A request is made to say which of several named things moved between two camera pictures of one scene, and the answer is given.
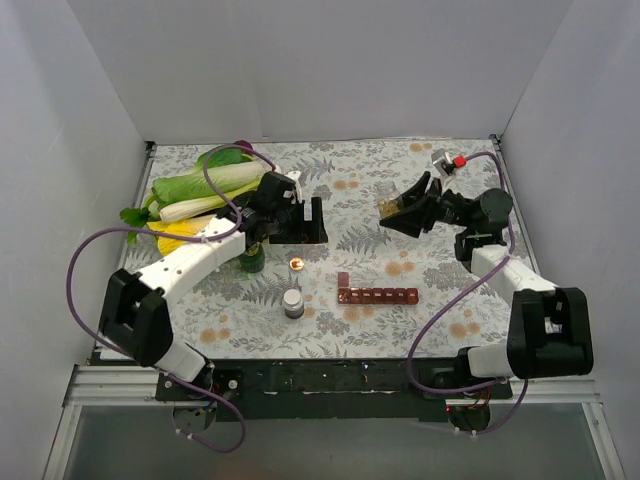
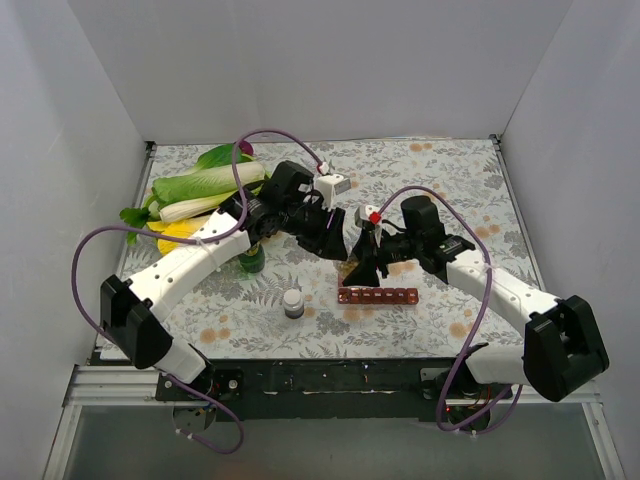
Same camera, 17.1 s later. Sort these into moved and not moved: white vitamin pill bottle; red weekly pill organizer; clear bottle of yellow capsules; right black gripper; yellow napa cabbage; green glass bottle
Moved: clear bottle of yellow capsules; right black gripper
Not moved: yellow napa cabbage; red weekly pill organizer; white vitamin pill bottle; green glass bottle
